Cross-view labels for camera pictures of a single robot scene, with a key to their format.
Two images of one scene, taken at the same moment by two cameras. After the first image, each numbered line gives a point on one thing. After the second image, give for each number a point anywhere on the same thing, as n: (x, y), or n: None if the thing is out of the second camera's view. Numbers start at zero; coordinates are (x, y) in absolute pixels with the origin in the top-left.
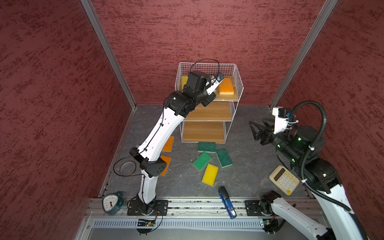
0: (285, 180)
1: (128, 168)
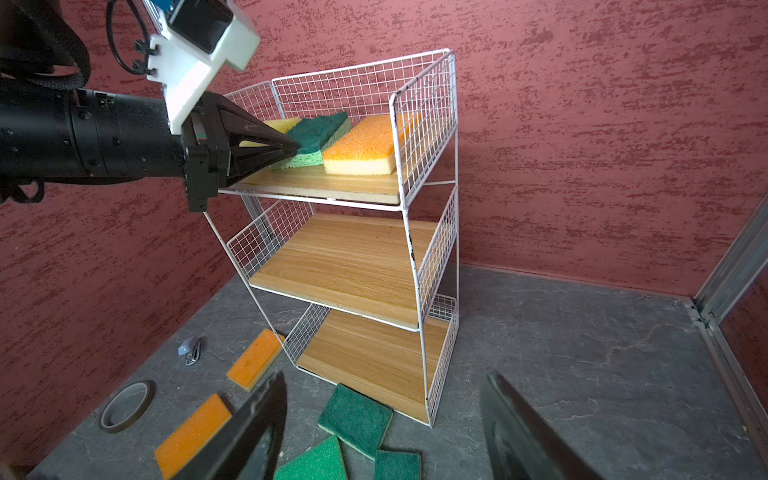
0: None
1: (126, 404)
